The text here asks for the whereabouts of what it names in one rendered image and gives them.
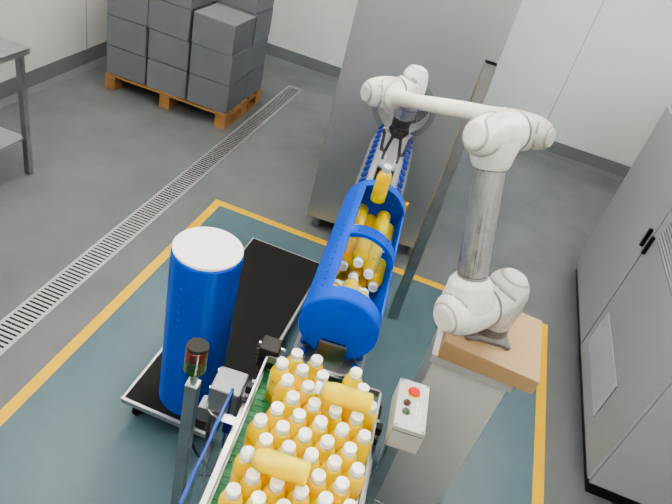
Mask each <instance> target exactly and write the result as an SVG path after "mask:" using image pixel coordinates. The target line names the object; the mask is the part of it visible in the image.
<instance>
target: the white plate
mask: <svg viewBox="0 0 672 504"><path fill-rule="evenodd" d="M172 251H173V254H174V255H175V257H176V258H177V259H178V260H179V261H180V262H181V263H183V264H184V265H186V266H188V267H190V268H193V269H196V270H200V271H206V272H218V271H224V270H228V269H230V268H233V267H234V266H236V265H237V264H238V263H239V262H240V261H241V260H242V258H243V254H244V249H243V246H242V244H241V242H240V241H239V240H238V239H237V238H236V237H235V236H234V235H232V234H230V233H229V232H227V231H224V230H221V229H218V228H213V227H194V228H190V229H187V230H184V231H182V232H181V233H179V234H178V235H177V236H176V237H175V238H174V240H173V243H172Z"/></svg>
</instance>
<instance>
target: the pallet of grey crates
mask: <svg viewBox="0 0 672 504"><path fill-rule="evenodd" d="M273 5H274V0H107V43H108V44H107V71H106V72H105V87H107V88H110V89H112V90H116V89H118V88H120V87H122V86H124V85H126V84H128V83H131V84H134V85H137V86H140V87H142V88H145V89H148V90H151V91H153V92H156V93H159V107H162V108H165V109H167V110H169V109H171V108H173V107H174V106H176V105H177V104H179V103H180V102H184V103H187V104H189V105H192V106H195V107H198V108H200V109H203V110H206V111H209V112H211V113H214V114H215V119H214V127H217V128H219V129H222V130H225V129H226V128H227V127H228V126H230V125H231V124H232V123H233V122H235V121H236V120H237V119H238V118H240V117H241V116H242V115H243V114H245V113H246V112H247V111H249V110H250V109H251V108H252V107H254V106H255V105H256V104H257V103H259V102H260V96H261V89H262V88H261V82H262V76H263V70H264V61H265V55H266V48H267V42H268V35H269V33H270V26H271V20H272V14H273Z"/></svg>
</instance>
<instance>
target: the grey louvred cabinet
mask: <svg viewBox="0 0 672 504"><path fill-rule="evenodd" d="M576 292H577V315H578V339H579V362H580V386H581V409H582V432H583V456H584V479H585V491H586V492H589V493H591V494H594V495H596V496H599V497H601V498H603V499H606V500H608V501H611V502H613V503H616V504H672V104H671V106H667V107H666V109H665V111H664V112H663V114H662V116H661V117H660V119H659V121H658V122H657V124H656V126H655V128H654V129H653V131H652V133H651V134H650V136H649V138H648V139H647V141H646V143H645V144H644V146H643V148H642V149H641V151H640V153H639V155H638V156H637V158H636V160H635V161H634V163H633V165H632V166H631V168H630V170H629V171H628V173H627V175H626V176H625V178H624V180H623V182H622V183H621V185H620V187H619V188H618V190H617V192H616V193H615V195H614V197H613V198H612V200H611V202H610V204H609V205H608V207H607V209H606V210H605V212H604V214H603V215H602V217H601V219H600V220H599V222H598V224H597V225H596V227H595V229H594V231H593V232H592V234H591V236H590V237H589V239H588V241H587V242H586V244H585V246H584V247H583V249H582V251H581V253H580V254H579V256H578V258H577V269H576Z"/></svg>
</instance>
